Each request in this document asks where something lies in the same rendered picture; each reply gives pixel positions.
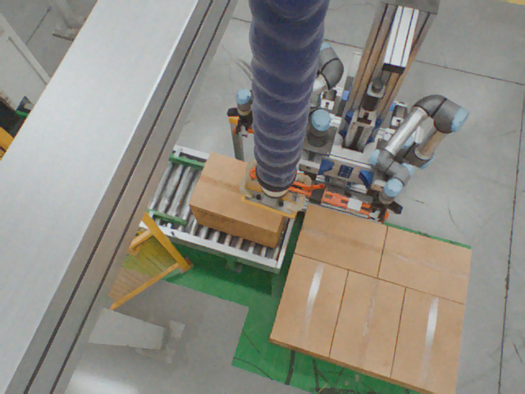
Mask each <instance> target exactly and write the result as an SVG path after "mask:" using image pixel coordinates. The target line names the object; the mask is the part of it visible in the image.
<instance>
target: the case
mask: <svg viewBox="0 0 525 394"><path fill-rule="evenodd" d="M247 166H248V163H245V162H242V161H239V160H236V159H233V158H228V157H226V156H222V155H220V154H217V153H212V152H211V153H210V154H209V156H208V160H207V162H206V163H205V166H204V169H203V173H202V175H201V176H200V178H199V181H198V184H197V185H196V187H195V190H194V193H193V194H192V197H191V199H190V201H189V206H190V208H191V210H192V212H193V214H194V216H195V218H196V220H197V222H198V224H201V225H204V226H205V227H210V228H212V229H215V230H218V231H222V232H225V233H228V234H231V235H233V236H238V237H240V238H243V239H246V240H248V241H252V242H255V243H258V244H260V245H268V246H271V247H273V248H276V244H277V242H278V240H279V237H280V234H281V230H282V227H283V225H284V222H285V218H286V216H283V215H280V214H278V213H274V212H272V211H269V210H266V209H264V208H259V207H256V206H253V205H251V204H246V203H244V202H241V201H240V199H241V197H242V194H241V192H240V182H241V179H242V178H243V176H247V175H246V168H247ZM247 186H249V187H252V188H254V189H257V190H262V187H261V185H260V184H259V183H257V182H253V181H248V183H247ZM281 198H284V199H288V200H292V194H289V193H286V195H284V196H283V197H281Z"/></svg>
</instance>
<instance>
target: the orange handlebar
mask: <svg viewBox="0 0 525 394"><path fill-rule="evenodd" d="M254 172H256V169H252V170H251V171H250V172H249V176H251V177H252V178H255V179H257V177H256V176H255V175H254V174H253V173H254ZM293 184H294V185H297V186H301V187H306V186H309V185H306V184H304V183H301V182H298V181H294V183H293ZM287 190H292V191H295V192H298V193H300V194H303V195H307V196H309V193H310V192H307V191H305V190H301V189H298V188H294V187H292V186H291V187H290V188H288V189H287ZM325 195H329V196H331V197H332V199H328V198H326V197H324V200H323V201H326V202H328V203H331V204H333V205H335V206H338V207H339V206H341V207H344V208H348V205H347V204H344V203H341V202H340V201H341V200H344V201H347V202H349V200H350V198H347V197H344V196H342V195H340V194H337V193H335V192H334V193H331V192H329V191H326V193H325ZM362 206H363V207H364V208H369V206H370V205H369V204H365V203H362ZM360 213H363V214H365V215H368V216H369V213H370V212H368V211H366V210H364V209H360Z"/></svg>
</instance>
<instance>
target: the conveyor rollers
mask: <svg viewBox="0 0 525 394"><path fill-rule="evenodd" d="M174 165H175V163H172V162H168V164H167V167H166V169H165V172H164V173H163V174H162V178H161V180H160V181H159V183H158V186H157V189H156V190H155V193H154V195H153V198H152V200H151V202H150V204H149V206H148V208H149V209H152V210H155V208H156V206H157V204H158V201H159V199H160V197H161V194H162V192H163V189H164V187H165V185H166V183H167V180H168V177H169V176H170V174H171V171H172V169H173V167H174ZM185 167H186V166H184V165H179V167H178V169H177V171H176V174H175V175H174V178H173V180H172V182H171V185H170V187H169V190H168V192H167V195H166V197H165V199H164V201H163V203H162V207H161V208H160V210H159V212H161V213H166V212H167V209H168V207H169V205H170V202H171V199H172V197H173V195H174V193H175V191H176V187H177V186H178V183H179V181H180V178H181V176H182V174H183V172H184V170H185ZM196 171H197V169H195V168H192V167H191V168H190V170H189V173H188V174H187V176H186V178H185V182H184V184H183V186H182V188H181V190H180V193H179V195H178V198H177V200H176V203H175V205H174V208H173V209H172V212H171V216H175V217H177V216H178V213H179V212H180V208H181V205H182V204H183V202H184V199H185V196H186V194H187V191H188V189H189V186H190V184H191V181H192V180H193V177H194V174H195V173H196ZM202 173H203V171H201V173H200V175H199V178H200V176H201V175H202ZM199 178H198V180H197V182H196V184H195V187H196V185H197V184H198V181H199ZM195 187H194V190H195ZM194 190H193V192H192V194H193V193H194ZM191 197H192V195H191V196H190V199H191ZM190 199H189V200H190ZM191 213H192V210H191V208H190V206H189V203H188V204H187V207H186V209H185V212H184V214H183V217H182V218H183V219H185V220H186V221H187V223H188V221H189V217H190V215H191ZM162 221H163V220H162V219H159V218H156V220H155V223H156V224H157V225H159V226H161V224H162ZM289 221H290V218H288V217H286V218H285V222H284V225H283V227H282V230H281V234H280V237H279V240H278V242H277V244H276V248H274V250H273V254H272V259H274V260H276V261H277V259H278V256H279V253H280V250H281V247H282V243H283V240H284V238H285V233H286V230H287V227H288V224H289ZM173 226H174V223H173V222H167V224H166V228H170V229H172V228H173ZM185 228H186V227H184V226H181V225H179V226H178V229H177V231H180V232H183V233H184V231H185ZM198 228H199V224H198V222H197V220H196V218H195V219H194V222H193V224H192V227H191V228H190V231H189V235H191V236H195V235H196V233H197V230H198ZM209 230H210V227H205V226H204V229H203V232H202V235H201V236H200V238H202V239H204V240H206V239H207V236H208V233H209ZM221 233H222V231H218V230H215V232H214V234H213V237H212V240H211V241H212V242H215V243H218V241H219V239H220V236H221ZM232 239H233V235H231V234H228V233H227V234H226V239H225V240H224V243H223V245H225V246H230V245H231V241H232ZM244 241H245V239H243V238H240V237H239V239H238V240H237V243H236V246H235V248H236V249H240V250H242V247H243V245H244ZM256 245H257V243H255V242H252V241H250V243H249V247H248V250H247V251H248V252H250V253H253V252H254V250H255V247H256ZM268 248H269V246H268V245H262V248H261V250H260V253H259V255H261V256H263V257H266V255H267V251H268Z"/></svg>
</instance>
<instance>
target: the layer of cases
mask: <svg viewBox="0 0 525 394"><path fill-rule="evenodd" d="M471 254H472V250H470V249H466V248H463V247H460V246H457V245H451V244H449V243H445V242H443V241H438V240H434V239H432V238H427V237H425V236H420V235H416V234H413V233H410V232H407V231H401V230H399V229H395V228H393V227H388V226H384V225H381V224H378V223H375V222H370V221H367V220H365V219H361V218H356V217H353V216H350V215H347V214H344V213H339V212H336V211H333V210H330V209H327V208H322V207H318V206H316V205H312V204H308V207H307V209H306V213H305V215H304V220H303V224H302V227H301V230H300V233H299V238H298V241H297V244H296V247H295V249H294V254H293V258H292V260H291V264H290V269H289V272H288V274H287V278H286V280H285V285H284V289H283V292H282V295H281V300H280V303H279V309H278V312H277V315H276V320H275V323H274V326H273V329H272V334H271V337H270V341H271V342H274V343H276V344H279V345H282V346H285V347H289V348H291V349H294V350H298V351H301V352H303V353H306V354H309V355H313V356H316V357H318V358H322V359H324V360H329V361H331V362H334V363H337V364H341V365H344V366H346V367H349V368H351V369H356V370H358V371H361V372H364V373H369V374H371V375H374V376H377V377H379V378H384V379H386V380H387V381H389V382H392V383H396V384H399V385H401V386H405V387H410V388H412V389H415V390H418V391H420V392H425V393H427V394H455V387H456V379H457V372H458V366H459V353H460V347H461V340H462V336H461V333H462V326H463V314H464V307H465V300H466V294H467V287H468V274H469V268H470V261H471Z"/></svg>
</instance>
